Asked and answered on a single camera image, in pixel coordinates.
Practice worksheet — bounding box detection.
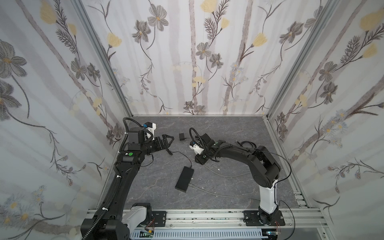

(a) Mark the black power adapter with cable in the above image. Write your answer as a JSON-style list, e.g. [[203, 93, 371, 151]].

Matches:
[[165, 148, 193, 169]]

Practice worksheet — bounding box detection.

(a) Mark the white slotted cable duct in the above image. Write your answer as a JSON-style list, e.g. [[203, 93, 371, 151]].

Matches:
[[130, 229, 268, 240]]

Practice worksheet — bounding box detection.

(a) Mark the coiled black cable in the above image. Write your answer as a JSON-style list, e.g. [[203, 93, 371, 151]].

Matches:
[[236, 140, 258, 149]]

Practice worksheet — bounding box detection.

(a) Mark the grey cable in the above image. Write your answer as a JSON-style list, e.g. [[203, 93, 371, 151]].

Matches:
[[188, 164, 262, 201]]

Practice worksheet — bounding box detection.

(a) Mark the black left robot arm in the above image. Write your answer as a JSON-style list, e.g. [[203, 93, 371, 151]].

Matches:
[[81, 118, 175, 240]]

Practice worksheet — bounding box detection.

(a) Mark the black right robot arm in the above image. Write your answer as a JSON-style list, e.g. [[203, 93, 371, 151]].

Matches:
[[190, 134, 282, 226]]

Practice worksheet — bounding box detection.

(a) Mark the black network switch box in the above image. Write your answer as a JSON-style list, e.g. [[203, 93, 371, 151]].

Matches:
[[175, 167, 195, 193]]

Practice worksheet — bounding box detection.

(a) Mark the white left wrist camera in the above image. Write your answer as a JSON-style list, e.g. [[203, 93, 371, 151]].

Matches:
[[143, 122, 157, 141]]

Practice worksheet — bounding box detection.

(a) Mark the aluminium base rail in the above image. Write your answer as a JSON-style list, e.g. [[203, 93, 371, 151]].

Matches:
[[85, 201, 334, 240]]

